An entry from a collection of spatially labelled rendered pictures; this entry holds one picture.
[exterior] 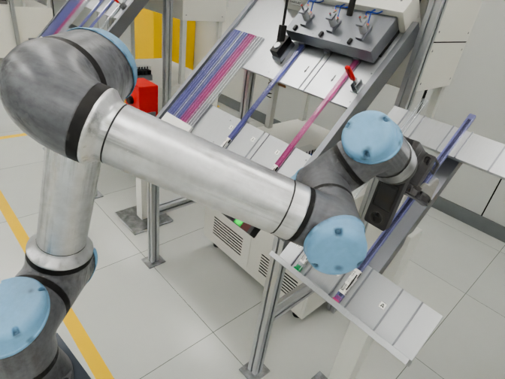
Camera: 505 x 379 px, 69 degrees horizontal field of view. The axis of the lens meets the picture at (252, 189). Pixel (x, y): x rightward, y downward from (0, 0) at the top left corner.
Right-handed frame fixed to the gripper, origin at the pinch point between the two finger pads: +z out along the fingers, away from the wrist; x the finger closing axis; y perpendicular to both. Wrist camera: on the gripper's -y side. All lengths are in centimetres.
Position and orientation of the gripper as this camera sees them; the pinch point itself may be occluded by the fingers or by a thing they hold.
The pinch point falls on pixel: (412, 198)
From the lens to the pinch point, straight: 86.4
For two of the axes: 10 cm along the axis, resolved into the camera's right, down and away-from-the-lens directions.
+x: -6.6, -4.5, 6.0
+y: 5.0, -8.6, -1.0
